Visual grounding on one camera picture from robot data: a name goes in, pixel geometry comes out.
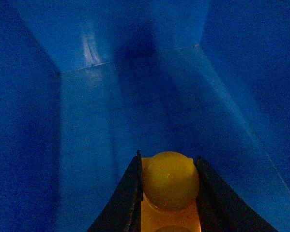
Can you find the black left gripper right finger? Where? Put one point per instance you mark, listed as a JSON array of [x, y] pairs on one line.
[[221, 209]]

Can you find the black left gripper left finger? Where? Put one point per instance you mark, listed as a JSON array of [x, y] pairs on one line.
[[122, 213]]

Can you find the yellow two-stud toy block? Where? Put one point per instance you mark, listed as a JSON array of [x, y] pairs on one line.
[[171, 184]]

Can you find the blue bin on left rack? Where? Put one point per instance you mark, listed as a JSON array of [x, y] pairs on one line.
[[84, 84]]

